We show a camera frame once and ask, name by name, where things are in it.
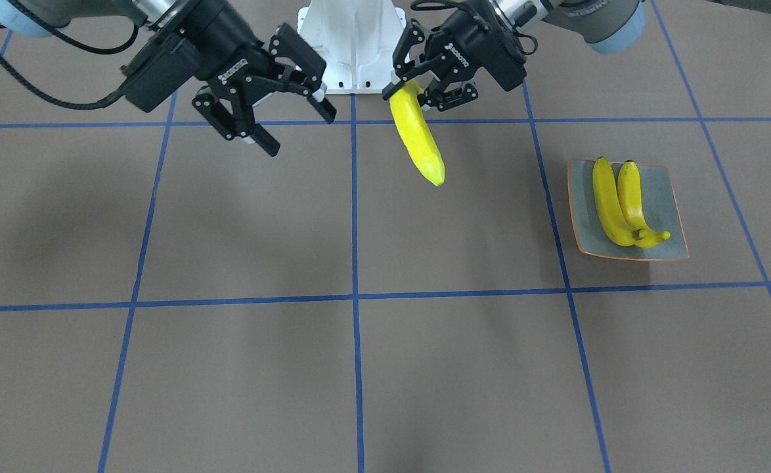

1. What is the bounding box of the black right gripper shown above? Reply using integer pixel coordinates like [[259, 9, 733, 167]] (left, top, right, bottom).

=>
[[146, 1, 337, 158]]

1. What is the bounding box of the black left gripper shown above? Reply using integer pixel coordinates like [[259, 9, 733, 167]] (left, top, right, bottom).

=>
[[383, 1, 527, 112]]

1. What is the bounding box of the yellow banana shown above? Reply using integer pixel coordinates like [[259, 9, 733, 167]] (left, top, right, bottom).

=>
[[592, 156, 652, 246], [617, 160, 671, 248], [388, 79, 446, 187]]

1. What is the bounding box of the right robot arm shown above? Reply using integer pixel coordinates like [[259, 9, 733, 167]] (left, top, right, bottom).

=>
[[0, 1, 336, 156]]

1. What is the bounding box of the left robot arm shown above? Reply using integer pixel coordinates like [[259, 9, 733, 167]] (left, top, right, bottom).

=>
[[382, 1, 646, 111]]

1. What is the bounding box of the grey square plate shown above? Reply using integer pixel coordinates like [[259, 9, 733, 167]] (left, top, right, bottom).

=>
[[567, 158, 690, 261]]

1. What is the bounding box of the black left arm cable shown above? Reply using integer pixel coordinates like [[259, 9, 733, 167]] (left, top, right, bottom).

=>
[[410, 0, 539, 56]]

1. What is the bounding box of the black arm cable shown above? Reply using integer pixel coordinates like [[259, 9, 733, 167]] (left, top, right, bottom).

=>
[[410, 0, 539, 56], [0, 0, 137, 111]]

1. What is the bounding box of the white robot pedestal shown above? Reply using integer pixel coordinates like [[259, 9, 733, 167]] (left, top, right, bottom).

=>
[[297, 1, 407, 95]]

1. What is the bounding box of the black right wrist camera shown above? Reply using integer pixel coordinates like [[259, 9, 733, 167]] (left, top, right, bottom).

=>
[[121, 32, 202, 112]]

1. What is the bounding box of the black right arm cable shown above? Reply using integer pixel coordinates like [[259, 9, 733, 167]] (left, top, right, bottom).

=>
[[0, 0, 137, 111]]

